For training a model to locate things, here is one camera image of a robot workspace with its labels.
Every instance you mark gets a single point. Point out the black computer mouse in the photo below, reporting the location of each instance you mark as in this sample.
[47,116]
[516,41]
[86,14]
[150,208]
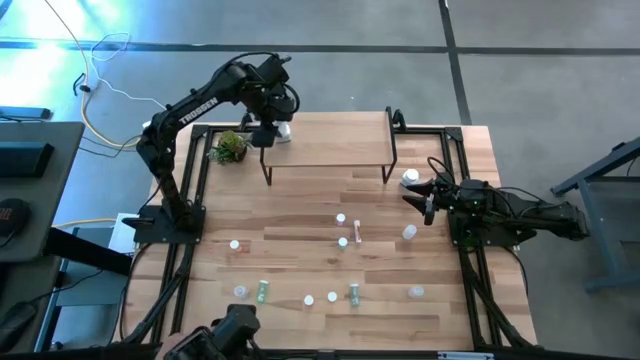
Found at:
[15,320]

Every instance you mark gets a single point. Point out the black round pad red logo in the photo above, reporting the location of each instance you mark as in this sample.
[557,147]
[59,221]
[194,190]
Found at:
[12,217]

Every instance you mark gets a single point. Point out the white label strip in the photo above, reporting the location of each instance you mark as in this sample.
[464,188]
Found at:
[465,355]

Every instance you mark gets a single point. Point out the black desk beam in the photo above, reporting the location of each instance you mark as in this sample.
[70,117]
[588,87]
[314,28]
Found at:
[85,252]

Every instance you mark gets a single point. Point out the green pill bottle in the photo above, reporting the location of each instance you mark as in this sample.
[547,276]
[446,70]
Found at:
[354,295]
[262,291]

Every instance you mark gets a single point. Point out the white box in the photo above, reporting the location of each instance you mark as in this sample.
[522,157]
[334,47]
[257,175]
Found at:
[122,235]

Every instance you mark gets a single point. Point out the black rectangular case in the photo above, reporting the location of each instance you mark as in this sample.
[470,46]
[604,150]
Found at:
[25,157]

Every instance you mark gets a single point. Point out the black flat device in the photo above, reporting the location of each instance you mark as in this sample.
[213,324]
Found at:
[25,112]

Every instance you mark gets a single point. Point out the orange pill bottle white cap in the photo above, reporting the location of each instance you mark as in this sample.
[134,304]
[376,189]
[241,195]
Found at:
[332,296]

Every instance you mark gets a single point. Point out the translucent white bottle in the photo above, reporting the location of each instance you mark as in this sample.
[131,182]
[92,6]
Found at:
[409,231]

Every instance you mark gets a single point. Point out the large white jar grey label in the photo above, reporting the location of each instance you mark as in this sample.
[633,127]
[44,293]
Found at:
[410,175]

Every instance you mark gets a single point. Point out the pink pill bottle white cap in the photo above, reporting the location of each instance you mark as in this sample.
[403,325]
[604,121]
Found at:
[308,300]
[234,245]
[340,218]

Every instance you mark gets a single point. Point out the blue-grey metal table frame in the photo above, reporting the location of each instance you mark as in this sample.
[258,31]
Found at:
[595,230]

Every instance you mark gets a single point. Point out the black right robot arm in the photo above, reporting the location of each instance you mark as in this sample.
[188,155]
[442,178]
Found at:
[540,210]

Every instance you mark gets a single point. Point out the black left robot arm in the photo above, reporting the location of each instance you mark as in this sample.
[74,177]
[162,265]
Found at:
[200,107]

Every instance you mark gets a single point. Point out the wooden shelf black metal legs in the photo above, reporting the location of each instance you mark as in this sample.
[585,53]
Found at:
[340,145]

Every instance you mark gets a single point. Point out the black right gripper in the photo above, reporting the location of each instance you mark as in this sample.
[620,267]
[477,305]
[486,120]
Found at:
[457,200]

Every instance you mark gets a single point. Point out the white power adapter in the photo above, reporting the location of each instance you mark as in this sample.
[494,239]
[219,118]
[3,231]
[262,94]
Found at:
[148,124]

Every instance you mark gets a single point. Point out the potted green succulent plant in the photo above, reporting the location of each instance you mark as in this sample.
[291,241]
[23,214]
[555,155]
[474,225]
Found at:
[230,146]

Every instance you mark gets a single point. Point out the teal pill bottle white cap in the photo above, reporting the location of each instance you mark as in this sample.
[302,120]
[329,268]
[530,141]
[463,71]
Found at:
[342,242]

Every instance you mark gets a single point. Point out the black aluminium table frame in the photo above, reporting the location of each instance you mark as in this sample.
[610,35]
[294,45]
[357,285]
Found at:
[176,280]

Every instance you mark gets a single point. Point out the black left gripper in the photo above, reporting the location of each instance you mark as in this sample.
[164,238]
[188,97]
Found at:
[264,136]

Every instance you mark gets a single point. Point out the slim white red-striped bottle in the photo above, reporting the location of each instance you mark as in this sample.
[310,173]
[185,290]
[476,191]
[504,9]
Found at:
[357,231]

